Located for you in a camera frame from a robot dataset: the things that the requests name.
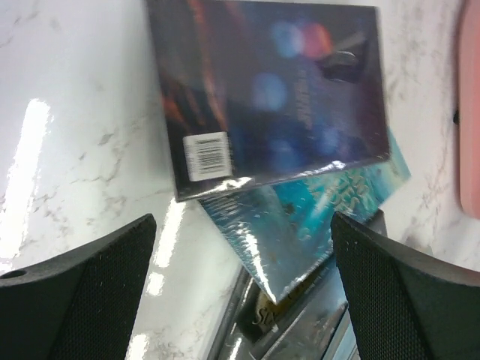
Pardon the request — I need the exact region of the pink three-tier shelf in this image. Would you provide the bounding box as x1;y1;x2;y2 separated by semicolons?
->
456;1;479;219

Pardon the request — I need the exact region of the blue Wuthering Heights book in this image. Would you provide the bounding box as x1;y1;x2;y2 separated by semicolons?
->
247;208;387;360

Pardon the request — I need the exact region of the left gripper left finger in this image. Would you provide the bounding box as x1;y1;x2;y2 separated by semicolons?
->
1;214;157;359

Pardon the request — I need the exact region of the teal ocean cover book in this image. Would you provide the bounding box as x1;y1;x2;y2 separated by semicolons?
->
199;134;410;304

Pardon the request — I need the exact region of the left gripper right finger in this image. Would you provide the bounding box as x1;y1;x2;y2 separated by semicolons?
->
331;212;479;359

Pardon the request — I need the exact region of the dark blue Robinson Crusoe book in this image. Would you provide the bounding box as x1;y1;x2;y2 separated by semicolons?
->
145;0;391;201

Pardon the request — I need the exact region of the black Moon and Sixpence book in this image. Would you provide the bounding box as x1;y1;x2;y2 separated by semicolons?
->
213;269;301;360

